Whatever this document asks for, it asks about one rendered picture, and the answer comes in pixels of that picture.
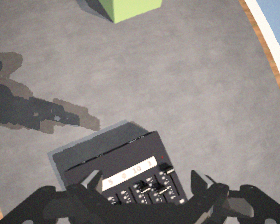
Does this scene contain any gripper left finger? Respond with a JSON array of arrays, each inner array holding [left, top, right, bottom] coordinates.
[[0, 170, 132, 224]]

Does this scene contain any black lighting desk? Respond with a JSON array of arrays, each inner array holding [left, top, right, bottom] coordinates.
[[63, 131, 188, 206]]

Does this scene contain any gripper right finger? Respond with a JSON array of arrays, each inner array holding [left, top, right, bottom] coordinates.
[[167, 170, 280, 224]]

